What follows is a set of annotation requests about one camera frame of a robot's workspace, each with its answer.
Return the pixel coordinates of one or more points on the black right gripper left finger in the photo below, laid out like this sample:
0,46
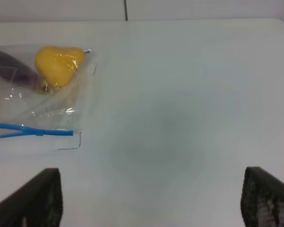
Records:
38,203

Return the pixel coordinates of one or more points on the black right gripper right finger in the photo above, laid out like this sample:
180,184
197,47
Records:
262,199

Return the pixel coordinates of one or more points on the purple toy eggplant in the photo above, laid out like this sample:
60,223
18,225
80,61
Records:
15,71

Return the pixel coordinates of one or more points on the clear blue-zip file bag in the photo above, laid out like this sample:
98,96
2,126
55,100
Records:
51,121

